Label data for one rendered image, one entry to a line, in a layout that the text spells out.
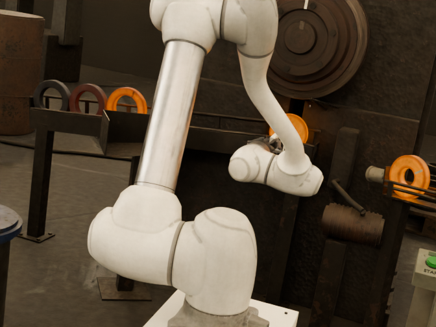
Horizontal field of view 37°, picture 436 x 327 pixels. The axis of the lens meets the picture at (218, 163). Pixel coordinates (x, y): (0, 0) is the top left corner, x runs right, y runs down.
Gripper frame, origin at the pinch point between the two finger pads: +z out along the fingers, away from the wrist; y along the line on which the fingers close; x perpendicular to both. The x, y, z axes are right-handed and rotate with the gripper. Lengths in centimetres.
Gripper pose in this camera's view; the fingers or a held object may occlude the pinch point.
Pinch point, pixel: (273, 139)
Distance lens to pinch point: 237.0
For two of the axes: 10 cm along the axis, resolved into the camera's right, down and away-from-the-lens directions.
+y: 9.4, 2.2, -2.8
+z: 3.3, -2.6, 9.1
